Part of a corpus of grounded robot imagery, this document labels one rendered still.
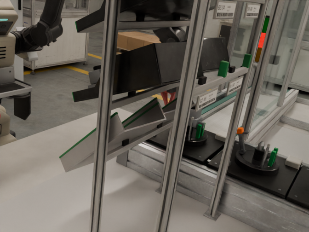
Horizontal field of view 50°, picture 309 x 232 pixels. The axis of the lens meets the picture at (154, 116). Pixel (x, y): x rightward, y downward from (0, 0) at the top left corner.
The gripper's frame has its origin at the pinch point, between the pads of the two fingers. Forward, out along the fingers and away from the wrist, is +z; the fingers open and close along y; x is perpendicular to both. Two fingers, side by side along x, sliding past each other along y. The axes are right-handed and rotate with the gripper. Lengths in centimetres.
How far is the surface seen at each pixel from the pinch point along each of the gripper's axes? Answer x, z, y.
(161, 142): -5.8, 9.2, -11.1
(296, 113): -30, 22, 106
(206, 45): -25, -29, -32
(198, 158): -19.8, 9.5, -11.0
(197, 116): -12.7, 0.2, -0.5
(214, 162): -24.9, 9.6, -9.4
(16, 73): 290, 79, 141
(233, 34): 10, -20, 82
